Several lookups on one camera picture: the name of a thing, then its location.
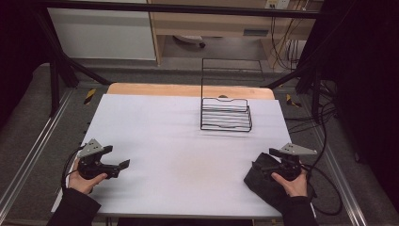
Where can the wooden desk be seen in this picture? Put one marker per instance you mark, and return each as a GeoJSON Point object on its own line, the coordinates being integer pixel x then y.
{"type": "Point", "coordinates": [219, 26]}

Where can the white power strip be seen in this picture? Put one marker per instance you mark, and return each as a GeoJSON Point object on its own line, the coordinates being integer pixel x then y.
{"type": "Point", "coordinates": [277, 3]}

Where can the black curtain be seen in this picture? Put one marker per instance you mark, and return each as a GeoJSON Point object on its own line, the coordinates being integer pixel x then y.
{"type": "Point", "coordinates": [19, 56]}
{"type": "Point", "coordinates": [370, 94]}

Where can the white table sheet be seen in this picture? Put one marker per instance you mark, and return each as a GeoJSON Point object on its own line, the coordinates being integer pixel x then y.
{"type": "Point", "coordinates": [175, 157]}

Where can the black horizontal frame bar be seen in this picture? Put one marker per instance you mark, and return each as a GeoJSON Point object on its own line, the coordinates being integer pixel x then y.
{"type": "Point", "coordinates": [188, 8]}

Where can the dark cloth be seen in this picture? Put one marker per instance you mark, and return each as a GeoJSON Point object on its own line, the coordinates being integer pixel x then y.
{"type": "Point", "coordinates": [260, 185]}

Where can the person's right hand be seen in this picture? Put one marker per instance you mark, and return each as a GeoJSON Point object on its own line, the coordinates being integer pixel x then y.
{"type": "Point", "coordinates": [295, 187]}

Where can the black metal stand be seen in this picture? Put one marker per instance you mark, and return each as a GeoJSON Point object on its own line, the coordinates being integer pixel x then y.
{"type": "Point", "coordinates": [316, 94]}
{"type": "Point", "coordinates": [55, 94]}

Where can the white cabinet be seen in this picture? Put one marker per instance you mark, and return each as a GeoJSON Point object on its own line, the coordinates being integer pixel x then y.
{"type": "Point", "coordinates": [100, 31]}

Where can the white chair base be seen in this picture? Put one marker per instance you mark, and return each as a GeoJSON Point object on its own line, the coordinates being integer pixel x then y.
{"type": "Point", "coordinates": [189, 39]}

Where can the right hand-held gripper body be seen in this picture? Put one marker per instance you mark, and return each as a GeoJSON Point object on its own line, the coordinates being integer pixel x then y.
{"type": "Point", "coordinates": [291, 163]}

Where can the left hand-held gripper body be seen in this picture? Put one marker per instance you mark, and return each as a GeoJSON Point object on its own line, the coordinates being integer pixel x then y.
{"type": "Point", "coordinates": [91, 163]}

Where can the aluminium rail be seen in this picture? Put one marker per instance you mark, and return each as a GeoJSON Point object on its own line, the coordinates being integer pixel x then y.
{"type": "Point", "coordinates": [340, 179]}
{"type": "Point", "coordinates": [34, 144]}

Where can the person's left hand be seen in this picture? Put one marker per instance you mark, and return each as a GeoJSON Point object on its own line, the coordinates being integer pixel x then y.
{"type": "Point", "coordinates": [82, 183]}

